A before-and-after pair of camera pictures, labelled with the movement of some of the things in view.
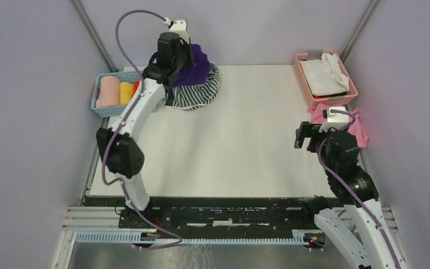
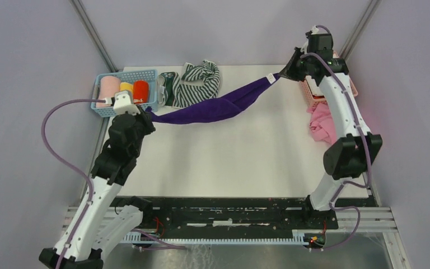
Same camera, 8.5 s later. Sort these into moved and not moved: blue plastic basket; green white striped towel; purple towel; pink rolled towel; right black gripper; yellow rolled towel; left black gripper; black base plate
Moved: left black gripper; right black gripper; purple towel
Not moved: blue plastic basket; yellow rolled towel; green white striped towel; black base plate; pink rolled towel
